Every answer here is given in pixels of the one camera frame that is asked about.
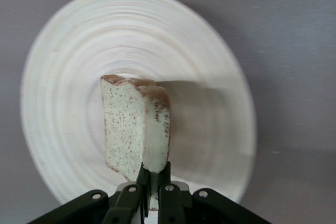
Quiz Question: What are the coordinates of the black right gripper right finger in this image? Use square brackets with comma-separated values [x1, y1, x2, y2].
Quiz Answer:
[157, 161, 274, 224]

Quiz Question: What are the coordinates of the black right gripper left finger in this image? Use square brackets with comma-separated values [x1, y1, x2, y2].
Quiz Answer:
[26, 162, 151, 224]

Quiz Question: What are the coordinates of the slice of toast bread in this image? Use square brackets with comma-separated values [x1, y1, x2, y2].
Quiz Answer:
[100, 74, 172, 212]

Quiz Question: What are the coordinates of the round wooden plate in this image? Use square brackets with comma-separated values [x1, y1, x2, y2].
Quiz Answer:
[19, 0, 257, 207]

